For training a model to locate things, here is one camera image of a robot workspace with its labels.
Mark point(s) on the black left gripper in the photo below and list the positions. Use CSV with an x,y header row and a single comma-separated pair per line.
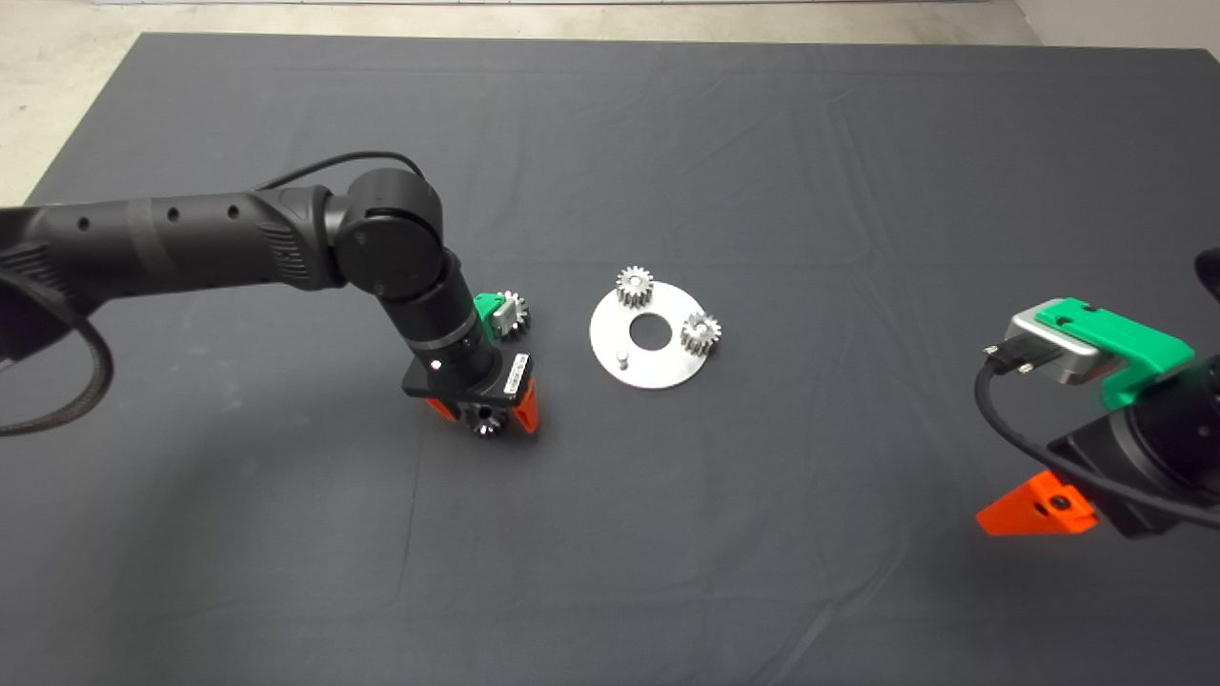
x,y
477,388

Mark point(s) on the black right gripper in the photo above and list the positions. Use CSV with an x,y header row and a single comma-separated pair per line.
x,y
1106,448

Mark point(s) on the small steel gear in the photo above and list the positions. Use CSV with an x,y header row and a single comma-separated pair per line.
x,y
634,286
486,428
701,333

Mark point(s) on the larger steel gear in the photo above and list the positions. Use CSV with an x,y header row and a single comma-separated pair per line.
x,y
519,314

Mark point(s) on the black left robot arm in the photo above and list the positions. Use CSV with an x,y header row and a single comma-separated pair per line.
x,y
191,248

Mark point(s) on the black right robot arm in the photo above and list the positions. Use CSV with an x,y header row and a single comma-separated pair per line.
x,y
1187,419

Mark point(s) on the round metal plate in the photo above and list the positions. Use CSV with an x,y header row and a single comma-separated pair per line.
x,y
667,367

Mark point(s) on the dark grey table cloth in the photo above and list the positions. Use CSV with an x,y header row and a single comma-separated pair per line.
x,y
762,524

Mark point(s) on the silver left camera box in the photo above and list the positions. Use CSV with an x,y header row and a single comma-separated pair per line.
x,y
502,319

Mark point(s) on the silver camera box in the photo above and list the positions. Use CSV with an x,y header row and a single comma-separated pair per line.
x,y
1058,351
502,319

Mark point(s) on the green left camera mount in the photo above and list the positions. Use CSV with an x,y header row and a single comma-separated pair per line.
x,y
488,310

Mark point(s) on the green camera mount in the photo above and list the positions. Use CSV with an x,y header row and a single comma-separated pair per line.
x,y
1125,338
488,310

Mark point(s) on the silver right camera box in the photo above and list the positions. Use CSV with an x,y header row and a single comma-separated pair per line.
x,y
1058,351

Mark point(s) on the green right camera mount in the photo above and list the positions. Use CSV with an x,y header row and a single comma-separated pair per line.
x,y
1125,338

